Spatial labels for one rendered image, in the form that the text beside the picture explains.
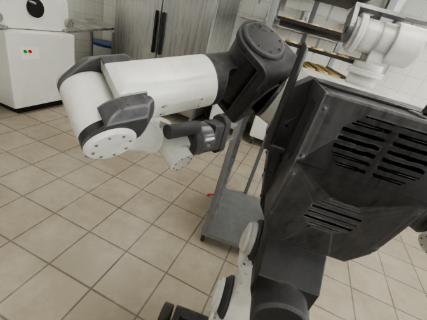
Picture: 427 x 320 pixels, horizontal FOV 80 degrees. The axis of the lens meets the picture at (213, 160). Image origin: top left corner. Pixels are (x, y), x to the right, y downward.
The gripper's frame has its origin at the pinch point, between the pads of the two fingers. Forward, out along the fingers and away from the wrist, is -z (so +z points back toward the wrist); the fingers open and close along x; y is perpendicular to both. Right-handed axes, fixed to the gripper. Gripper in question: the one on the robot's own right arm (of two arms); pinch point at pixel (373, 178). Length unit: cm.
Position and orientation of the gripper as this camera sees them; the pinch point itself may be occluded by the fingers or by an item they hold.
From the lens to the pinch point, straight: 90.7
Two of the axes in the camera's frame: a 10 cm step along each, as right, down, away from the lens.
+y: -9.2, -0.5, -3.9
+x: 2.5, -8.5, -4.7
